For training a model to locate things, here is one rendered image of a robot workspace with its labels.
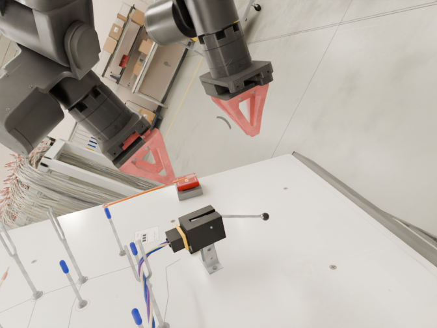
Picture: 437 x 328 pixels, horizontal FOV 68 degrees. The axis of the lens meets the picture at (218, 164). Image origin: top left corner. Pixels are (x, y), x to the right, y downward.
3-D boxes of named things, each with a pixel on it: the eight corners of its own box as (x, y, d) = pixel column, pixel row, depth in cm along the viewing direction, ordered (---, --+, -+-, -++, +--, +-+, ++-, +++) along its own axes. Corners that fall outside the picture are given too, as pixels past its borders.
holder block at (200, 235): (226, 237, 49) (222, 215, 48) (192, 252, 47) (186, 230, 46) (214, 224, 53) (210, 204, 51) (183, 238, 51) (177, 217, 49)
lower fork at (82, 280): (78, 278, 55) (44, 207, 49) (88, 274, 55) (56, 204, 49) (76, 286, 53) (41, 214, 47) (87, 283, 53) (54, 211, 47)
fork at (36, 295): (33, 293, 53) (-7, 222, 48) (44, 289, 54) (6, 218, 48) (29, 302, 52) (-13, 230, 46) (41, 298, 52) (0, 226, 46)
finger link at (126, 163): (158, 205, 42) (105, 158, 38) (145, 187, 48) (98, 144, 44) (196, 168, 43) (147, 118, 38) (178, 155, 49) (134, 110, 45)
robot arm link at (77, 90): (68, 31, 36) (51, 48, 40) (22, 69, 32) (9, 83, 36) (114, 80, 39) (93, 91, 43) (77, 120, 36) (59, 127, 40)
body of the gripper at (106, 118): (114, 164, 38) (63, 120, 35) (103, 145, 47) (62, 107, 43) (154, 126, 39) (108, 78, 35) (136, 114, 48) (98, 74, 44)
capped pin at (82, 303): (81, 300, 50) (60, 256, 46) (90, 300, 49) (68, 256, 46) (75, 308, 49) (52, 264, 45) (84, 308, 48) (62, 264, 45)
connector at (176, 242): (202, 240, 48) (199, 229, 47) (172, 254, 47) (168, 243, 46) (195, 230, 51) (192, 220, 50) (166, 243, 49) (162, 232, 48)
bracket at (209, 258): (223, 268, 51) (218, 242, 49) (209, 274, 50) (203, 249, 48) (211, 252, 55) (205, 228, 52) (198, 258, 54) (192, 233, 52)
